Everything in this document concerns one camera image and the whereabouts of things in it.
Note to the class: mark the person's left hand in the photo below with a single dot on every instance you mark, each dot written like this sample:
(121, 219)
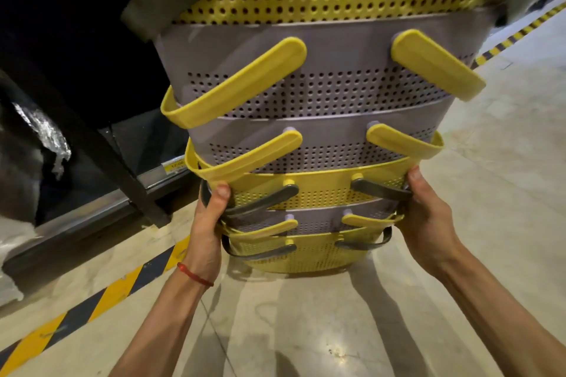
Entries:
(205, 235)

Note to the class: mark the person's left forearm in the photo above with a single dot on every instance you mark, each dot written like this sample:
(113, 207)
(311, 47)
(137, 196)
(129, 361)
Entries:
(163, 328)

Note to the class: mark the person's right forearm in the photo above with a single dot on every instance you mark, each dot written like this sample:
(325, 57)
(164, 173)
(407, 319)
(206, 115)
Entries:
(499, 323)

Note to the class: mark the black metal shelf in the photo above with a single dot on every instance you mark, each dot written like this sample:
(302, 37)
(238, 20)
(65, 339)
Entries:
(128, 182)

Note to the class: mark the yellow shelf label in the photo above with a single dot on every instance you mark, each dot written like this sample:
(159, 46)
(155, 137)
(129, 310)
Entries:
(174, 165)

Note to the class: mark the person's right hand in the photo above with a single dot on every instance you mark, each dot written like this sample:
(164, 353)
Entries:
(429, 226)

